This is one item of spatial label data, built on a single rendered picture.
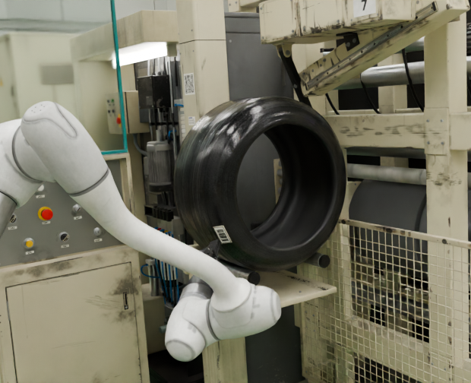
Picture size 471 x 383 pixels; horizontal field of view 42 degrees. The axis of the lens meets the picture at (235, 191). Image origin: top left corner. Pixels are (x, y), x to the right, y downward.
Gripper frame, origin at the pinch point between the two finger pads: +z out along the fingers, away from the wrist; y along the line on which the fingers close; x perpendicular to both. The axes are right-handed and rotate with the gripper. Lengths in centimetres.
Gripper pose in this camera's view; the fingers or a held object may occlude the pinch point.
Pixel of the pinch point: (213, 248)
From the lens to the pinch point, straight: 179.4
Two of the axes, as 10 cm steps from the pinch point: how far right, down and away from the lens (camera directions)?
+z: 1.5, -5.1, 8.5
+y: 4.8, 7.9, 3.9
